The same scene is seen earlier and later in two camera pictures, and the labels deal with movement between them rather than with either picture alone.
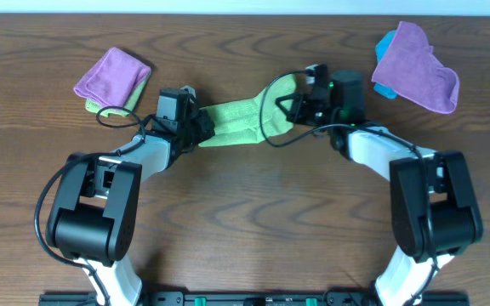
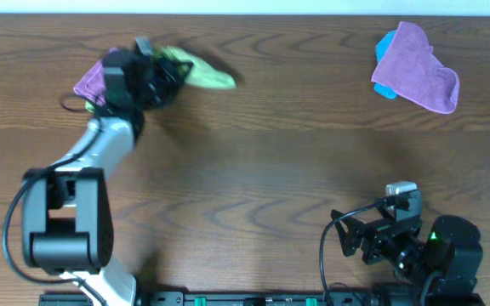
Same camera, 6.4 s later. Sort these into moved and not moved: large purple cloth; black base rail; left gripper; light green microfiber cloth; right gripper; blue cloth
Moved: left gripper; right gripper; light green microfiber cloth
Not moved: black base rail; large purple cloth; blue cloth
